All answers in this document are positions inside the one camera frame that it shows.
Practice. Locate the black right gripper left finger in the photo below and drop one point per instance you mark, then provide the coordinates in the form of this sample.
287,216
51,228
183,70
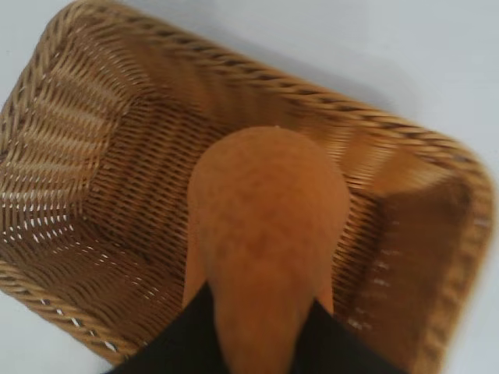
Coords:
175,339

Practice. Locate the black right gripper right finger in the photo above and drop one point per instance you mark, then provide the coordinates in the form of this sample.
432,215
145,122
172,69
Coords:
339,343

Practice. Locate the bumpy orange fruit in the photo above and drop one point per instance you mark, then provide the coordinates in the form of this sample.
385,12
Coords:
265,237

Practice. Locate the brown wicker basket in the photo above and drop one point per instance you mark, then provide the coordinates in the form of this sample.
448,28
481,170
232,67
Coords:
117,175

